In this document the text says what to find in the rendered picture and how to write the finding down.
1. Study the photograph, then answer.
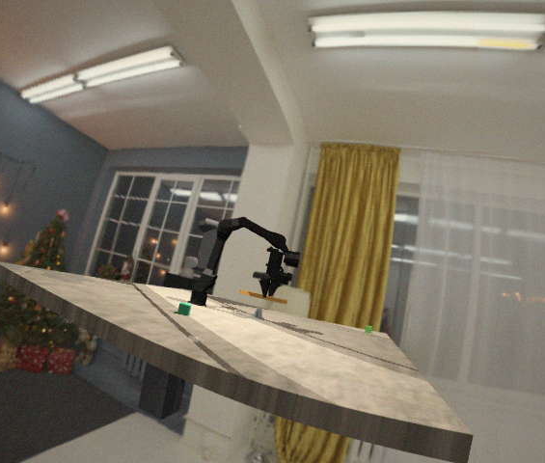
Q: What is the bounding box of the orange bar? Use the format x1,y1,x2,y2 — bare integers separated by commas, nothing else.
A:
240,289,287,304

